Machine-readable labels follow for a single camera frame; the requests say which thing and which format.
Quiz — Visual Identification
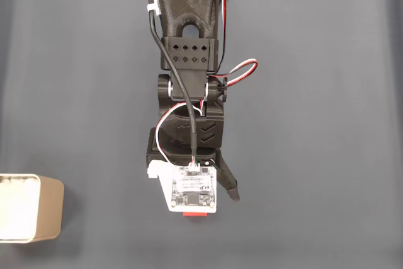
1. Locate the beige box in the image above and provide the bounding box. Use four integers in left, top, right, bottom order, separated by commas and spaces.
0, 173, 65, 244

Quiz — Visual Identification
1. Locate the white padding paper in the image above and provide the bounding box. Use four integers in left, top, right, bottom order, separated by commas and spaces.
0, 176, 39, 240

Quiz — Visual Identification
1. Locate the black camera cable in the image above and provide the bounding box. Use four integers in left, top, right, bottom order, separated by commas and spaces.
146, 0, 200, 169

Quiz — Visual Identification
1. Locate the white wrist camera board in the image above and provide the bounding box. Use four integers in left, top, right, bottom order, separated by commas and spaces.
147, 159, 219, 214

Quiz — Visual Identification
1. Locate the red white black servo cable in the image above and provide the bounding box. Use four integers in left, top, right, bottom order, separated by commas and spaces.
207, 0, 259, 87
155, 100, 205, 166

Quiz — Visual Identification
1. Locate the white cable clip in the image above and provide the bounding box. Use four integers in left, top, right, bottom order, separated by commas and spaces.
146, 0, 162, 17

